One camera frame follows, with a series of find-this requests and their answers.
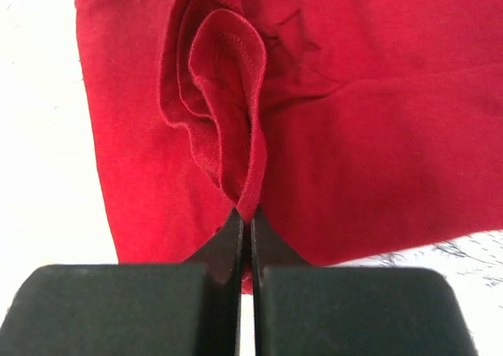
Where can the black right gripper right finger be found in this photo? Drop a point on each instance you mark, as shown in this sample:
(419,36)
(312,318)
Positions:
(301,309)

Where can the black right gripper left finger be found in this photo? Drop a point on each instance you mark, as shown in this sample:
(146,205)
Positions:
(190,308)

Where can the red t shirt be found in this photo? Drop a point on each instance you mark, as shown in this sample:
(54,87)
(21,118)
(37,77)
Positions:
(359,126)

